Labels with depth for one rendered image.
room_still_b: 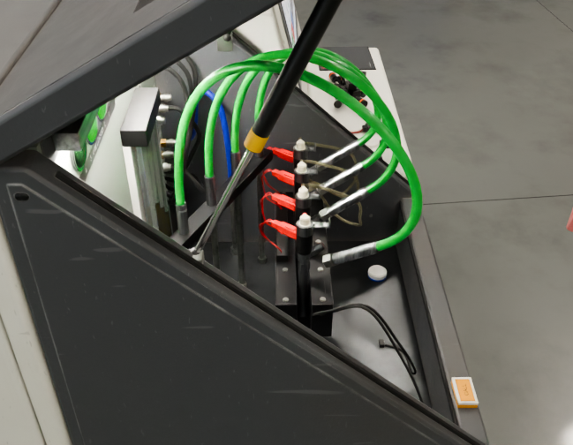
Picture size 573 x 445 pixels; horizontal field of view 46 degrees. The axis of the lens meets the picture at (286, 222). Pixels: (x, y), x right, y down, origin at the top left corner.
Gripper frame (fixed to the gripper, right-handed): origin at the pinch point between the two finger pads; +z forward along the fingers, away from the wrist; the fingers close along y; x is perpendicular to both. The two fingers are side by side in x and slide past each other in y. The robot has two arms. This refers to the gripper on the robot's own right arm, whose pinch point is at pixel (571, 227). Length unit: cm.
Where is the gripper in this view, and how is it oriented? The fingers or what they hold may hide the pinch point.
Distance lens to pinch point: 142.0
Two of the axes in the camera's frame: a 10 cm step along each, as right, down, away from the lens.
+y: -1.5, 6.0, -7.9
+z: -4.5, 6.7, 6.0
